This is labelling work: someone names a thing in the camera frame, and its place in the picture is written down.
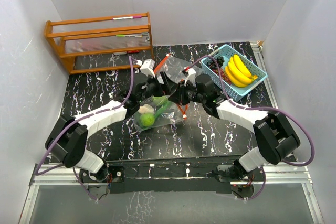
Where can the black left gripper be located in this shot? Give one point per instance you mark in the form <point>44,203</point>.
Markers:
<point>163,89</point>

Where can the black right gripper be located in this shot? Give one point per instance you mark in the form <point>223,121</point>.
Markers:
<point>178,96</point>

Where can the clear zip bag red seal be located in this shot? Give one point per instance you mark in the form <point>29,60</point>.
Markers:
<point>173,67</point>

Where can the clear bag with green food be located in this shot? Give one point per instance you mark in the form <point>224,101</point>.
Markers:
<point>168,113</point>

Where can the dark fake grape bunch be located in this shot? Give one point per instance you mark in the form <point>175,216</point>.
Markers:
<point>212,63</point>

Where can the red fake grape bunch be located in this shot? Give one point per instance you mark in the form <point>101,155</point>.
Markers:
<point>223,76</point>

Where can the yellow fake banana bunch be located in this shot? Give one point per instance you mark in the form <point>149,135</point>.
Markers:
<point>238,73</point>

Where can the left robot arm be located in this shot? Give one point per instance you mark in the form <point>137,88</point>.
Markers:
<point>68,139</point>

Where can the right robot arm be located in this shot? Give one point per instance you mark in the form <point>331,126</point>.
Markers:
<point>275,136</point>

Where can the green fake lime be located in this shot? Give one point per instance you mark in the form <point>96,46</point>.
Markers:
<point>159,101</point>
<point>147,119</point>

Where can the white fake garlic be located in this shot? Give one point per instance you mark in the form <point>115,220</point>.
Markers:
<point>146,109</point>

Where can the light blue plastic basket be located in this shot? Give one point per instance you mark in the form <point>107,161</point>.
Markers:
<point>236,93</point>

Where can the orange wooden rack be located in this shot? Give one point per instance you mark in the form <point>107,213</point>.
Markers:
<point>72,39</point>

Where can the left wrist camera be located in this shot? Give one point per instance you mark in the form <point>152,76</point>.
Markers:
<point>147,68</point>

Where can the aluminium frame rail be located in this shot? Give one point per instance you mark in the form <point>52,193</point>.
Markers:
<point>184,171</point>

